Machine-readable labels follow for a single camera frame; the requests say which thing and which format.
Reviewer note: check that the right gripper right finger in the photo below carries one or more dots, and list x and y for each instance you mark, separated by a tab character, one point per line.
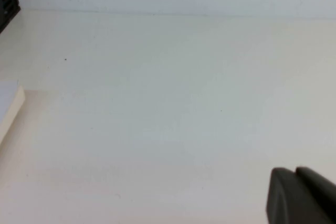
320	187

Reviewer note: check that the white car suspension book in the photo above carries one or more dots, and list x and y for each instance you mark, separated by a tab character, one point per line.
9	103

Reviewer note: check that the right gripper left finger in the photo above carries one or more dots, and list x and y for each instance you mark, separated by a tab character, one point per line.
286	203

